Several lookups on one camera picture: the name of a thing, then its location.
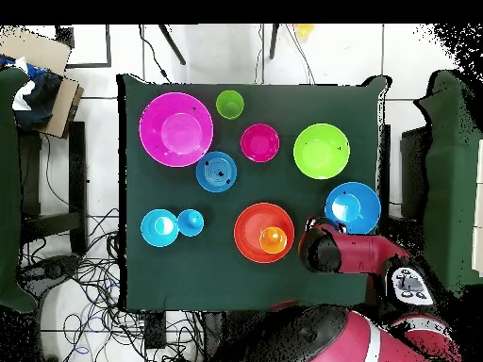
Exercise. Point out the orange-red bowl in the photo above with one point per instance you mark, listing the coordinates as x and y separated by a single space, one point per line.
249 226

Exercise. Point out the orange cup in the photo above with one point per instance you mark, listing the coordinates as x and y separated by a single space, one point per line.
273 240

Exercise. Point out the large blue bowl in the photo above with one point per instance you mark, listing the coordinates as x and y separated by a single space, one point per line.
368 211

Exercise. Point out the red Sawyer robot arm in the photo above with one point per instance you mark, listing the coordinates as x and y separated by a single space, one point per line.
358 256

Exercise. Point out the blue flat-bottomed bowl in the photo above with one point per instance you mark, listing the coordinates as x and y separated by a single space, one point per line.
216 172

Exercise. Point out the blue cup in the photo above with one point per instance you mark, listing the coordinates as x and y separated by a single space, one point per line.
190 222

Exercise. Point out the small pink-red bowl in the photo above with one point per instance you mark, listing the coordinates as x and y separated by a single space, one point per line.
260 143

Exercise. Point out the dark green tablecloth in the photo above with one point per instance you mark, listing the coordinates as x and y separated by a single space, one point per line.
226 271

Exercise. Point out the green bowl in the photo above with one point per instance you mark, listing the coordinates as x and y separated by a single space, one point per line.
321 151

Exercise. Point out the small light blue ribbed bowl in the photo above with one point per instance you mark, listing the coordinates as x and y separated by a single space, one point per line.
151 230

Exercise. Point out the large pink bowl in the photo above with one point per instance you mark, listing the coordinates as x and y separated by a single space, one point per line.
176 130

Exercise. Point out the green cup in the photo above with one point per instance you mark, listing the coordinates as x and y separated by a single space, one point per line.
229 104

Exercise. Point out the black power brick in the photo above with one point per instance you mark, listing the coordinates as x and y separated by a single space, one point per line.
155 332

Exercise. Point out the black stand leg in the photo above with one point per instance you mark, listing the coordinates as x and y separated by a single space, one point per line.
171 44
273 41

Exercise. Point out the black box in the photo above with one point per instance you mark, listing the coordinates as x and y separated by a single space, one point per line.
413 169

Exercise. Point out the yellow object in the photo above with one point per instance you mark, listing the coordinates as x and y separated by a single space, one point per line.
304 31

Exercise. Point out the green-clothed side table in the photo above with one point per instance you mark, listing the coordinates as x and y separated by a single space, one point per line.
449 188
7 188

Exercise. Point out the dark clothing bundle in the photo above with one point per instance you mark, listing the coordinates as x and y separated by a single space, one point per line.
37 98

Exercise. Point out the white panel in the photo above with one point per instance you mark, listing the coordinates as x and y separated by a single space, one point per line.
479 207

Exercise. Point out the cardboard box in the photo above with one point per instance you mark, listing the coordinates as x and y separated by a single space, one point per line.
34 45

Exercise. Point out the black stool frame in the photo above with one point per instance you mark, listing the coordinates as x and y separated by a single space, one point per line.
77 169

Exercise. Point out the black pedestal foot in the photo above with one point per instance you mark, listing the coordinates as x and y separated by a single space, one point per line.
53 267

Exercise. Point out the black floor frame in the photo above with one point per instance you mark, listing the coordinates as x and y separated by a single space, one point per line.
108 45

